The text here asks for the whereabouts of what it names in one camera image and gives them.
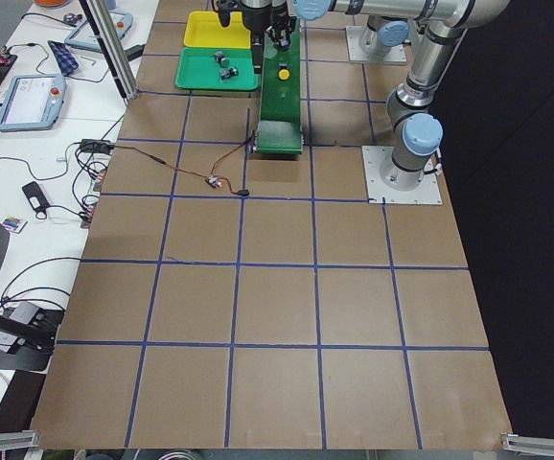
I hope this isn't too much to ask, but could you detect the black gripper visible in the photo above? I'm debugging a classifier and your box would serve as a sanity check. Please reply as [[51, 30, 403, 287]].
[[267, 0, 296, 41], [211, 0, 270, 74]]

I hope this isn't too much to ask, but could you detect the green push button switch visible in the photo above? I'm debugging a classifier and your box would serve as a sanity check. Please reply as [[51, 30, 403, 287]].
[[214, 50, 230, 68]]

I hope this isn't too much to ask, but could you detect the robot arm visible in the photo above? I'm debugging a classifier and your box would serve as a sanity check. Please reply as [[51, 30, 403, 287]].
[[212, 0, 411, 74], [285, 0, 508, 192]]

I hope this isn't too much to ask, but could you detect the yellow plastic tray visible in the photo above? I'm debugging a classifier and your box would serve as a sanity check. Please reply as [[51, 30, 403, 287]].
[[184, 11, 250, 49]]

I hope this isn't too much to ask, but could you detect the green plastic tray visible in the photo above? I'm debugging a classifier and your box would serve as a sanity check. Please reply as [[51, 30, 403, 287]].
[[174, 47, 260, 91]]

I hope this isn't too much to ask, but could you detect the green conveyor belt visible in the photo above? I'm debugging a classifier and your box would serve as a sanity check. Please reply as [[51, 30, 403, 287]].
[[255, 24, 303, 154]]

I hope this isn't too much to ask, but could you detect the black power adapter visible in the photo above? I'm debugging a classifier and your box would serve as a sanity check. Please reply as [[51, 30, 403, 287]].
[[125, 44, 145, 62]]

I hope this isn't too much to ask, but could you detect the small motor controller board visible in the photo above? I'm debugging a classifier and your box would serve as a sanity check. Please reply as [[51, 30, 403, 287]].
[[205, 175, 224, 189]]

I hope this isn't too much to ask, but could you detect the far teach pendant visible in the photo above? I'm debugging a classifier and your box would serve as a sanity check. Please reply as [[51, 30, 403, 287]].
[[63, 10, 134, 54]]

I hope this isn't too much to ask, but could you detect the teach pendant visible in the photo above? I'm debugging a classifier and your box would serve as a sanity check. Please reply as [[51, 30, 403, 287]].
[[0, 74, 66, 132], [63, 10, 134, 54]]

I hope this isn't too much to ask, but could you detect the plaid cloth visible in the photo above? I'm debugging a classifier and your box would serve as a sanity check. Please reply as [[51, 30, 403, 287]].
[[48, 40, 80, 77]]

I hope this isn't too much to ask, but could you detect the near teach pendant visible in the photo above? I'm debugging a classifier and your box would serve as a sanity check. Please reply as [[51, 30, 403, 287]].
[[0, 74, 66, 132]]

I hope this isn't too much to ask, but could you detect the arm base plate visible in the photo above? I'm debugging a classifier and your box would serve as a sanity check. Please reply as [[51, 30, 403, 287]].
[[346, 26, 407, 65], [362, 146, 442, 205]]

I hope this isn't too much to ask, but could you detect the red black power wire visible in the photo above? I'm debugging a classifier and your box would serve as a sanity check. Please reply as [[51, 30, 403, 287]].
[[111, 133, 259, 197]]

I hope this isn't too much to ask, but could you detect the aluminium frame post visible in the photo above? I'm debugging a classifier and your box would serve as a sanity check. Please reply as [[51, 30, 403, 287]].
[[80, 0, 138, 101]]

